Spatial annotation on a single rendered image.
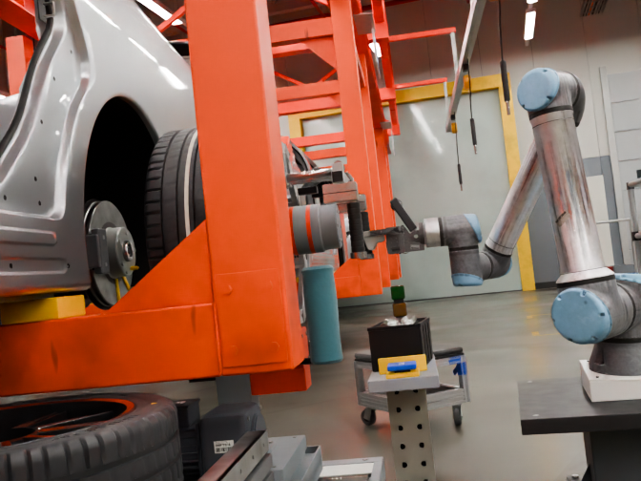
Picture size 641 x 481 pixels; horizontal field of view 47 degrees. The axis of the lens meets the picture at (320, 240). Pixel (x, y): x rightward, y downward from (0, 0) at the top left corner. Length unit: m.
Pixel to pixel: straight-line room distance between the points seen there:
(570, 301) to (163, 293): 1.03
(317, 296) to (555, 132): 0.76
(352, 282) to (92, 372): 4.21
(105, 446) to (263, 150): 0.71
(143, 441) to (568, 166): 1.29
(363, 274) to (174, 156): 3.92
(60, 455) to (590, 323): 1.32
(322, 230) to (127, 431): 0.98
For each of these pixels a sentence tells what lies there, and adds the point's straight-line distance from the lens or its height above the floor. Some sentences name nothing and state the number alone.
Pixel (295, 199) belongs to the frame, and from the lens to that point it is 2.37.
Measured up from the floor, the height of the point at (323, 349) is 0.52.
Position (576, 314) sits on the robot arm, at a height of 0.55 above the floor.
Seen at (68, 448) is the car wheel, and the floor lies 0.49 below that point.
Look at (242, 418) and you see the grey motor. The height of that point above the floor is 0.39.
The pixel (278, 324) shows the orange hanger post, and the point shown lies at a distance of 1.59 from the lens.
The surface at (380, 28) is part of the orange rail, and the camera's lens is 8.49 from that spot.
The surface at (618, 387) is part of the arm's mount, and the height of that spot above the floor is 0.33.
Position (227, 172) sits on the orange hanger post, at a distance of 1.63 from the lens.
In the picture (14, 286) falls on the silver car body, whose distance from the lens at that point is 1.62.
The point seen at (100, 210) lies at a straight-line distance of 2.30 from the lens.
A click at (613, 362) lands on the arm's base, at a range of 2.20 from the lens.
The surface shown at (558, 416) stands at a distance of 2.00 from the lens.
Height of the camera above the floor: 0.71
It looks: 3 degrees up
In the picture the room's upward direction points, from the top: 6 degrees counter-clockwise
